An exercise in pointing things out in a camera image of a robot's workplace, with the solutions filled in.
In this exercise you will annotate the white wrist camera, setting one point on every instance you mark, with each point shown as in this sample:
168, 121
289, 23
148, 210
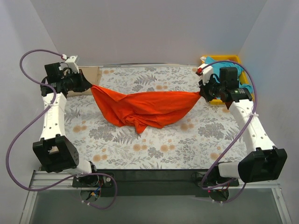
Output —
204, 71
71, 61

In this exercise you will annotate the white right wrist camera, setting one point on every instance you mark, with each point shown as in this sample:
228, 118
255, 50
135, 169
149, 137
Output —
204, 71

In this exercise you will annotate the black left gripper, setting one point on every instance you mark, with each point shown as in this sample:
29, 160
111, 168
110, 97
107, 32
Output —
81, 80

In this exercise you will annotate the beige folded cloth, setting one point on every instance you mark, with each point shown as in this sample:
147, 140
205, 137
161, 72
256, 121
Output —
93, 75

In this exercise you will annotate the orange t shirt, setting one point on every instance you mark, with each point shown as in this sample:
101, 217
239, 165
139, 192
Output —
140, 110

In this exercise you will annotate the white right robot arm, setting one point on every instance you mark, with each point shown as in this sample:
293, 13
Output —
264, 161

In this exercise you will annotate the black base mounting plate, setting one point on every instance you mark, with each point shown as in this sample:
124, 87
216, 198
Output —
153, 182

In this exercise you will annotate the yellow plastic bin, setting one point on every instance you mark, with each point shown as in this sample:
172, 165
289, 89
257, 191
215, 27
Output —
242, 76

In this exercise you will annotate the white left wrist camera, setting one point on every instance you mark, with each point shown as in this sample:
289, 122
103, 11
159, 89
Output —
71, 61

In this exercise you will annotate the floral patterned table mat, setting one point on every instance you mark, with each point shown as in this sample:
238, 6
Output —
195, 141

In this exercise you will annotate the aluminium frame rail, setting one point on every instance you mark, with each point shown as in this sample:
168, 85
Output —
42, 179

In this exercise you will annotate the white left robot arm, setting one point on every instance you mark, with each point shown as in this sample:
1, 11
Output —
54, 151

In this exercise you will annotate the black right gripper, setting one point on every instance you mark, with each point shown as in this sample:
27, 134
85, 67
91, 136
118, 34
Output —
208, 91

